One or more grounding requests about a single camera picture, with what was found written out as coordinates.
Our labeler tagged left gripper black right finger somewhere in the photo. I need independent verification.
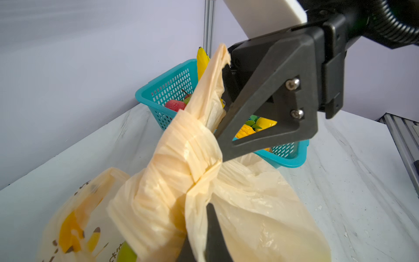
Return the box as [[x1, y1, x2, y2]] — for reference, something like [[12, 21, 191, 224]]
[[205, 203, 233, 262]]

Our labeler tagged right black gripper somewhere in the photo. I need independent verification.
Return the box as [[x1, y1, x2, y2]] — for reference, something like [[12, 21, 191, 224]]
[[215, 13, 367, 161]]

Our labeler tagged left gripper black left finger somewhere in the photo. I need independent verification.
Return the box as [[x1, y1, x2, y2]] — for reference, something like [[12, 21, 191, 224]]
[[176, 237, 196, 262]]

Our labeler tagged cream banana print plastic bag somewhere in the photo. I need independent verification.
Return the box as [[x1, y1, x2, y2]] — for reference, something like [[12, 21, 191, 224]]
[[37, 44, 331, 262]]

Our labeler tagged green fake pear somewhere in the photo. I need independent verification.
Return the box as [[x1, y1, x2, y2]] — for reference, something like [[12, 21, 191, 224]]
[[116, 242, 137, 262]]

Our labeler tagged teal plastic fruit basket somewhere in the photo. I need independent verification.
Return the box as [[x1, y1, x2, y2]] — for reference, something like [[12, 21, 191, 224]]
[[135, 59, 309, 168]]

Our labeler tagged small yellow fake banana bunch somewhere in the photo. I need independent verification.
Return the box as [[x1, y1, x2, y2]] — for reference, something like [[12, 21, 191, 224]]
[[196, 47, 210, 81]]

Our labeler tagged red fake strawberry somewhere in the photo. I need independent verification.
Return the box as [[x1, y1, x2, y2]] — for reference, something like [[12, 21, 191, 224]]
[[165, 99, 187, 112]]

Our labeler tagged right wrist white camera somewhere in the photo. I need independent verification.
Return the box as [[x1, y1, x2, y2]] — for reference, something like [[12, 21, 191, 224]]
[[224, 0, 308, 39]]

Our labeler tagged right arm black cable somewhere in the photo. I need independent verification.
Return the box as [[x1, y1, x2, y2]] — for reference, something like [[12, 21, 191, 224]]
[[363, 0, 419, 50]]

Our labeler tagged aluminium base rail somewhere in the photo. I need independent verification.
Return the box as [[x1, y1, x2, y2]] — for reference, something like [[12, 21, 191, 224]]
[[378, 113, 419, 194]]

